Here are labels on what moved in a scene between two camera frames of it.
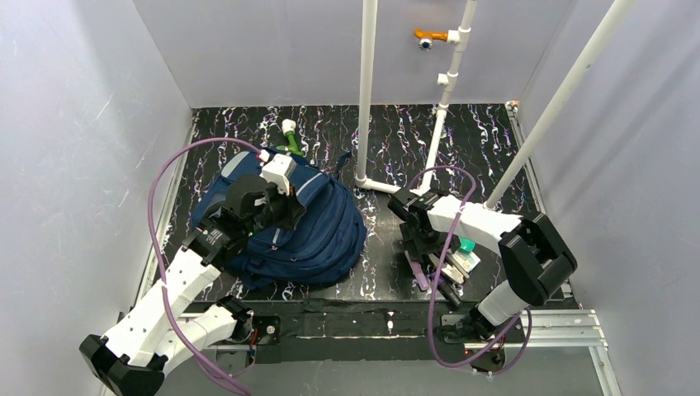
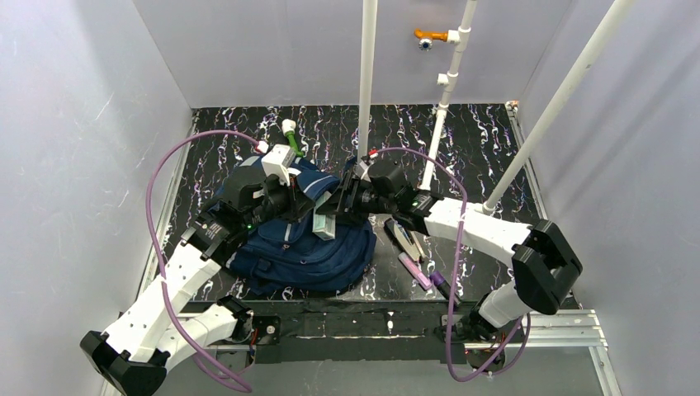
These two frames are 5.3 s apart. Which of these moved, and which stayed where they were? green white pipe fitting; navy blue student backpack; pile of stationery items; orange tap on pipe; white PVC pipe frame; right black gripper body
Moved: right black gripper body; pile of stationery items; navy blue student backpack
Stayed: green white pipe fitting; white PVC pipe frame; orange tap on pipe
